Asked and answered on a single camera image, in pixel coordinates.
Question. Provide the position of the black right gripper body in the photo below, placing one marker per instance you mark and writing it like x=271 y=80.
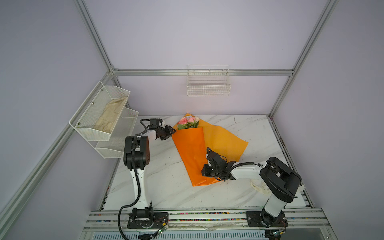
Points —
x=209 y=171

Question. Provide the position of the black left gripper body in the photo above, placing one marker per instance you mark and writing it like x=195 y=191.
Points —
x=163 y=133

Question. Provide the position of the orange wrapping paper sheet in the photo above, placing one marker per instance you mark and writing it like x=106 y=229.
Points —
x=192 y=144

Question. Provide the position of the cream printed ribbon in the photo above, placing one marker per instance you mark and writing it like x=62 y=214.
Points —
x=260 y=186

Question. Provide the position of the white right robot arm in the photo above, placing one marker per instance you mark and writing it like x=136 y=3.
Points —
x=281 y=180

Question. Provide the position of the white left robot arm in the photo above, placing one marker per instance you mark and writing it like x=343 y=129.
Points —
x=136 y=157

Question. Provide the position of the lower white mesh shelf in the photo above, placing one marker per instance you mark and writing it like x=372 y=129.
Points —
x=114 y=148

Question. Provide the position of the white mesh shelf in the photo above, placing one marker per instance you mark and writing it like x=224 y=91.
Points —
x=85 y=120
x=114 y=148

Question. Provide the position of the beige cloth glove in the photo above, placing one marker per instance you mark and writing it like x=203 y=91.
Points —
x=110 y=115

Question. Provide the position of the upper white mesh shelf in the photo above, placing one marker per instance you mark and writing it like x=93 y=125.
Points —
x=85 y=120

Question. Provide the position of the white wire wall basket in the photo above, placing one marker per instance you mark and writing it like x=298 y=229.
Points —
x=208 y=85

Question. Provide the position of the aluminium frame crossbar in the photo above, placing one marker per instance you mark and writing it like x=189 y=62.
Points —
x=186 y=72

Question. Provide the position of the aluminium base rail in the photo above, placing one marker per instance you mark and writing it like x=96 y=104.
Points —
x=302 y=224

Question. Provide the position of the aluminium frame post left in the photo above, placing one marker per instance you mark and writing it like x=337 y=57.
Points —
x=91 y=27

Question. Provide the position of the aluminium frame post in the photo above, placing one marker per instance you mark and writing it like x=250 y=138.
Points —
x=91 y=27
x=319 y=26

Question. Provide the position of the aluminium frame post right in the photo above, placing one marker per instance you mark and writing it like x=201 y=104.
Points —
x=319 y=26

